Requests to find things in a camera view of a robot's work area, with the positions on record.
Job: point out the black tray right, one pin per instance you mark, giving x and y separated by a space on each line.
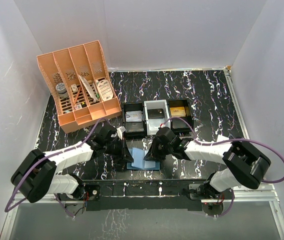
180 125

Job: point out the white plastic bin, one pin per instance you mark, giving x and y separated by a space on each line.
153 125

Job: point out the black tray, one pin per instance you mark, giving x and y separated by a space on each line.
134 130
180 125

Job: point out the black tray left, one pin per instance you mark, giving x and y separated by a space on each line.
134 130

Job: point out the orange pencil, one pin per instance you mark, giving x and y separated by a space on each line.
77 95

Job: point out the silver card in tray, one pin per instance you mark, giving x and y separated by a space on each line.
134 116

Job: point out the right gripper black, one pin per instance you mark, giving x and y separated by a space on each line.
159 147

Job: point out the small white eraser box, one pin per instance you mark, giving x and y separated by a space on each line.
74 88

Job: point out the blue leather card holder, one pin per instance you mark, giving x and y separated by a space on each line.
139 163

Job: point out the gold orange credit card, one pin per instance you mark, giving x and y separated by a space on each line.
179 111

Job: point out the roll of tape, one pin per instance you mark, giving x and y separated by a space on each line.
61 90

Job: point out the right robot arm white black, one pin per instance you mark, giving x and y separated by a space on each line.
245 164

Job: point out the white labelled blister pack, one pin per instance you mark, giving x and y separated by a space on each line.
104 89

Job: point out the orange plastic file organizer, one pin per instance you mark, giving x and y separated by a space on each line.
64 66

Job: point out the white paper packet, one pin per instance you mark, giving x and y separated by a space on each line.
88 88

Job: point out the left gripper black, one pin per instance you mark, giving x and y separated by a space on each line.
115 147

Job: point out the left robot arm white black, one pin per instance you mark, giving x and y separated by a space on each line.
40 172

